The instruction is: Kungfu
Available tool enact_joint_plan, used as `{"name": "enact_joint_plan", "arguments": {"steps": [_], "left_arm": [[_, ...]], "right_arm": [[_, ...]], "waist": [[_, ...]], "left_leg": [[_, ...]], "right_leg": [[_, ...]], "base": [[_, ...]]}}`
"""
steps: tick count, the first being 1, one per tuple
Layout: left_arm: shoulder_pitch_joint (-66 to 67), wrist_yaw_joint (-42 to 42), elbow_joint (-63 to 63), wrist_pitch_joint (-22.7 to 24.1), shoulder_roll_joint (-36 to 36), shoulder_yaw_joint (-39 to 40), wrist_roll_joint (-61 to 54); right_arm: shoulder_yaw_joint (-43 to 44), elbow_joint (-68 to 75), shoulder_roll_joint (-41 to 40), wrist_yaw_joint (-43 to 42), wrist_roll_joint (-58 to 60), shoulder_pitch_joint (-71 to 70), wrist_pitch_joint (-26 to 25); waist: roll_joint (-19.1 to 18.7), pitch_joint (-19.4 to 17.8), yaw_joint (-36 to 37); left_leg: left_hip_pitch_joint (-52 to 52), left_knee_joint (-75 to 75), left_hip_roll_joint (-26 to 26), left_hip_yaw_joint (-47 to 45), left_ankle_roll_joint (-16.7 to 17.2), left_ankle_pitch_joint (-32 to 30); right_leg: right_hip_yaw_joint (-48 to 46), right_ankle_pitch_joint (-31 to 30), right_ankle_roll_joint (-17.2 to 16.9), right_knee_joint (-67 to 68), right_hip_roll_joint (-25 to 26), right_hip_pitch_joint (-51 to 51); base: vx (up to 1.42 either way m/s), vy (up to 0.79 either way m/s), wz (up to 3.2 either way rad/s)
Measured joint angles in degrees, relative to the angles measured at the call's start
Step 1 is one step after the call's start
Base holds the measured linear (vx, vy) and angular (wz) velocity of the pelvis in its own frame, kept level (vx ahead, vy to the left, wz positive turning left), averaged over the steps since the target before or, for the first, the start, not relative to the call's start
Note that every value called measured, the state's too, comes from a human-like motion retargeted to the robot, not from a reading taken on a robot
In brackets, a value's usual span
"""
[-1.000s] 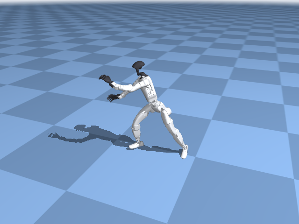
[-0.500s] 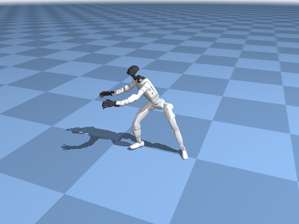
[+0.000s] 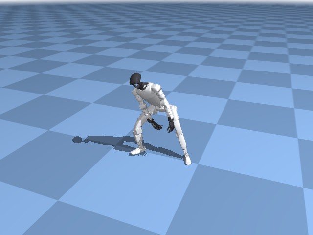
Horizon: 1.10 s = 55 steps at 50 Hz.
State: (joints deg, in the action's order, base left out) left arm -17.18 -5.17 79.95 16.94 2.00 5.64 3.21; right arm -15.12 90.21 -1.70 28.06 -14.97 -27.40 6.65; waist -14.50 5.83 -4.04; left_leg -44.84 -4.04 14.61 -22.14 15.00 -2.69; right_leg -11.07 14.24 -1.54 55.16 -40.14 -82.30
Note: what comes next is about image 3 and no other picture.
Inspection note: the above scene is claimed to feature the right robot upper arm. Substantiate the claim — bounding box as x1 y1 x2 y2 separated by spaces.
132 88 147 109

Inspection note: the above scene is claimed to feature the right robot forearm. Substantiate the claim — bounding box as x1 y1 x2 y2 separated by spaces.
141 108 153 121

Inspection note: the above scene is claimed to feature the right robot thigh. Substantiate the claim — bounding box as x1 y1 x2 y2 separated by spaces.
134 105 158 134

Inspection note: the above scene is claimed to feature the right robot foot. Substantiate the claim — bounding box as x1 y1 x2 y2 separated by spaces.
131 146 146 155

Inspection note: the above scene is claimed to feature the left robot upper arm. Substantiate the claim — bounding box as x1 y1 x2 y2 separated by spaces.
151 84 166 106

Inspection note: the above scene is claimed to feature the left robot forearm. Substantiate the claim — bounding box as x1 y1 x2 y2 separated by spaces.
164 100 174 120

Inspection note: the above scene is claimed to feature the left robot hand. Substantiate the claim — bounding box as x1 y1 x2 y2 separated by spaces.
167 117 174 133

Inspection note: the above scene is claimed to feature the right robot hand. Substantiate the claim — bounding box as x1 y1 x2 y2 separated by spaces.
147 119 162 130

